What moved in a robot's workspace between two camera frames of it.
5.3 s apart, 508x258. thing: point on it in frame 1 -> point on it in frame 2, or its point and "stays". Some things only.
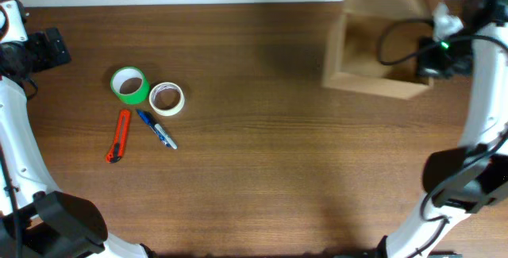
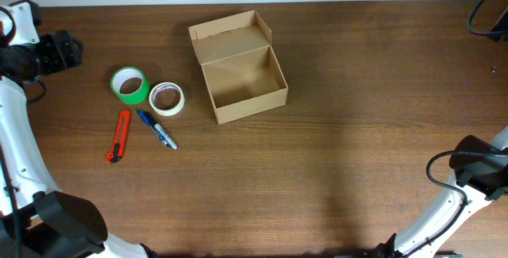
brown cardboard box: (373, 43) -> (242, 74)
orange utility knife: (118, 145) stays
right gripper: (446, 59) -> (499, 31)
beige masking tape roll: (166, 85) stays
